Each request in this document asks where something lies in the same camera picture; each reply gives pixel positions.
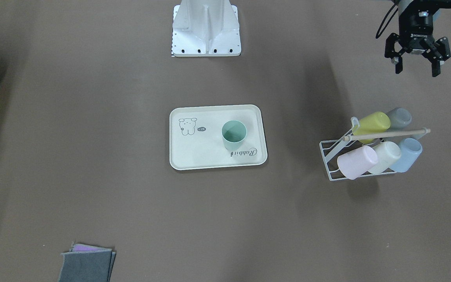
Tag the yellow cup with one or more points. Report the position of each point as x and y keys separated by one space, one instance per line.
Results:
x=374 y=123

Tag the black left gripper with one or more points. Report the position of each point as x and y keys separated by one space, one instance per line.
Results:
x=416 y=28

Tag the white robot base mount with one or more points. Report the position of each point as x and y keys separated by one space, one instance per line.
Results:
x=205 y=28

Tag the white wire cup rack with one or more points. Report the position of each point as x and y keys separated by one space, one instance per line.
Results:
x=331 y=149

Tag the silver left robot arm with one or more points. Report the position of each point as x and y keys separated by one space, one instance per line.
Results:
x=442 y=4

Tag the grey folded cloth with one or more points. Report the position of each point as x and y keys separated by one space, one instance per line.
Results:
x=87 y=266

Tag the green cup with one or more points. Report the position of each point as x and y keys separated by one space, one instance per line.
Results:
x=234 y=133

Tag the cream white cup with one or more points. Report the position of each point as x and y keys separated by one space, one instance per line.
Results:
x=388 y=153

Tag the light blue cup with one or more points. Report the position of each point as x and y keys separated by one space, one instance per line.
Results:
x=410 y=151

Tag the grey cup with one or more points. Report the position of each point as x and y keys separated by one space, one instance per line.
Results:
x=400 y=118

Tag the cream rabbit tray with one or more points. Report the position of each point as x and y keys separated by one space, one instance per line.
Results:
x=197 y=141

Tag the pink cup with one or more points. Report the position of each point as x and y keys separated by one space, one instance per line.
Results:
x=356 y=162

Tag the purple cloth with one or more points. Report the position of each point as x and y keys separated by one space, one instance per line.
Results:
x=79 y=247

